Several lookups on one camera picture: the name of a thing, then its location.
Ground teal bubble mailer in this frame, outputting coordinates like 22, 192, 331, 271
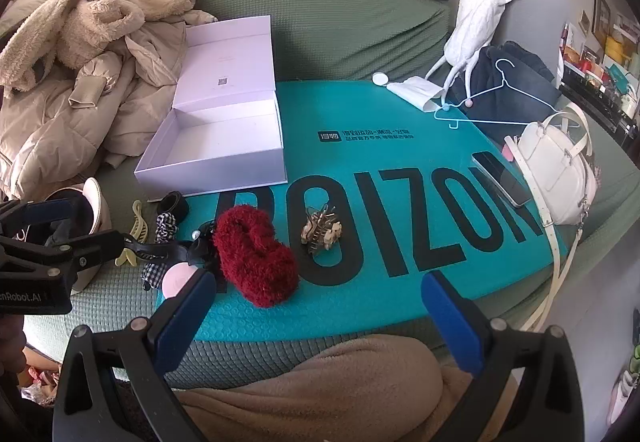
155, 80, 566, 343

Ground light blue wire hanger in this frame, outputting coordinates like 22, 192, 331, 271
434, 58, 566, 129

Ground white garment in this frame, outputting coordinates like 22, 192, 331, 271
425, 0, 546, 103

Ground beige down jacket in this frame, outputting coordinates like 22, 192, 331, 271
0, 7, 218, 200

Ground green sofa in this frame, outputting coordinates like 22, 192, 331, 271
0, 0, 640, 390

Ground black beaded hair tie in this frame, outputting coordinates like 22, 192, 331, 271
190, 219, 223, 273

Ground black wide hair band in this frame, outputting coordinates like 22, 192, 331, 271
156, 191, 190, 223

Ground floral patterned cloth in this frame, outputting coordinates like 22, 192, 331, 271
22, 347, 61, 408

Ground black cloth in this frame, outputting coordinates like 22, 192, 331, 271
50, 192, 96, 248

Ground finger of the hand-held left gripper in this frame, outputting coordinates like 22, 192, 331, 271
0, 199, 96, 238
0, 229, 125, 283

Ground brown small hair clips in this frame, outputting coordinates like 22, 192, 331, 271
300, 205, 345, 253

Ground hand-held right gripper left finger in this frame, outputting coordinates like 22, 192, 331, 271
52, 267, 218, 442

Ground black smartphone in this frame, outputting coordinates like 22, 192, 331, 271
471, 151, 533, 209

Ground cream hair claw clip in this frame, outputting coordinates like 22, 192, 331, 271
115, 201, 151, 268

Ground black white checkered scrunchie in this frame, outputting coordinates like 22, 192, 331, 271
141, 213, 181, 290

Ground grey cushion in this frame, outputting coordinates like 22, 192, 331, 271
492, 0, 566, 88

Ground red fuzzy scrunchie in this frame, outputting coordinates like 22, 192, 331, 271
212, 205, 300, 308

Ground cluttered cabinet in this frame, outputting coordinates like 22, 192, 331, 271
560, 0, 640, 143

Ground lavender gift box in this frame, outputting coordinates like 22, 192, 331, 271
134, 14, 288, 198

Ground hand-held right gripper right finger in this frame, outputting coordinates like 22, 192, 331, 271
421, 271, 586, 442

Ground pink round compact case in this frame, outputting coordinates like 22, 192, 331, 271
161, 263, 198, 298

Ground white handbag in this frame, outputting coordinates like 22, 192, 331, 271
505, 102, 598, 330

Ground black hair claw clip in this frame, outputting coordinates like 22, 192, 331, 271
122, 235, 216, 273

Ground white folded cloth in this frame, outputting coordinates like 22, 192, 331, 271
387, 76, 443, 113

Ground cream fleece jacket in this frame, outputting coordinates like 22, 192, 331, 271
0, 0, 198, 83

